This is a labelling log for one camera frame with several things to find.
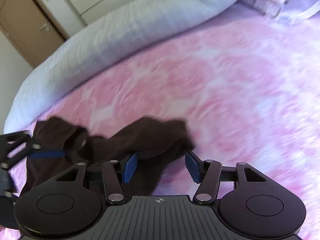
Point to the lavender pillow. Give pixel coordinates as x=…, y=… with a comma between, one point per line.
x=277, y=0

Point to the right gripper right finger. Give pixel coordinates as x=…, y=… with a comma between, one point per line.
x=206, y=174

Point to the brown wooden door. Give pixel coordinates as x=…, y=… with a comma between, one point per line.
x=29, y=30

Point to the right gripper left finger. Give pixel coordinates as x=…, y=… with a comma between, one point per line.
x=115, y=173

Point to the pink rose blanket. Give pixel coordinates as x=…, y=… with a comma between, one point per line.
x=247, y=87

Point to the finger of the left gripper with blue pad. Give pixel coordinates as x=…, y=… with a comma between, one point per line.
x=39, y=152

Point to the dark brown shirt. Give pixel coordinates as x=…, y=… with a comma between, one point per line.
x=156, y=144

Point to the white striped duvet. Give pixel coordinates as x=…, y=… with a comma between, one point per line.
x=102, y=44

